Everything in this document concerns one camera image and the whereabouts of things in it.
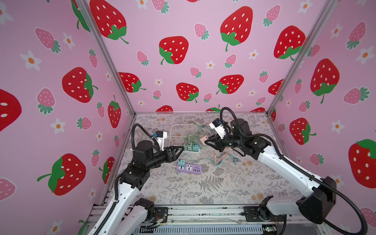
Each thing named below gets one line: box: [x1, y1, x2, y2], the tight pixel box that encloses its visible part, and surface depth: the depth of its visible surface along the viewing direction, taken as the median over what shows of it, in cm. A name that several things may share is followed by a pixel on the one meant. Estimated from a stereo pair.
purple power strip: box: [175, 163, 203, 175], surface depth 90 cm
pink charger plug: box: [199, 135, 209, 146], surface depth 73 cm
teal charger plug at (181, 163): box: [177, 158, 186, 167], surface depth 87 cm
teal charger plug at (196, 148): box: [192, 144, 200, 152], surface depth 95 cm
